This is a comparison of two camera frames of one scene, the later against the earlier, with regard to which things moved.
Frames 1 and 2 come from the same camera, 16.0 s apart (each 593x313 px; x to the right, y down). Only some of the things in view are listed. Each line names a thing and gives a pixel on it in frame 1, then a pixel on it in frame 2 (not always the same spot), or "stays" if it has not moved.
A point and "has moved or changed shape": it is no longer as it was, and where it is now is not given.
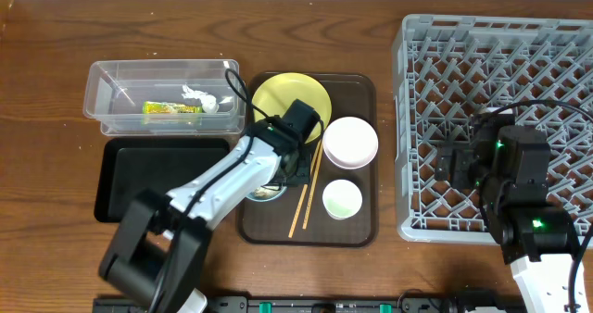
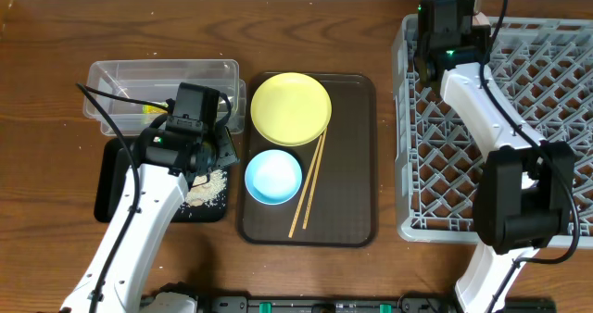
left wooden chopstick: (303, 195) stays
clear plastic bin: (163, 97) stays
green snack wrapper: (169, 107) stays
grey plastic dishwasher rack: (446, 68) stays
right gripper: (446, 166) → (426, 66)
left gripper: (305, 177) → (228, 151)
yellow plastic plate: (274, 95) stays
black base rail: (466, 304) stays
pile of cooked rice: (264, 193) has moved or changed shape
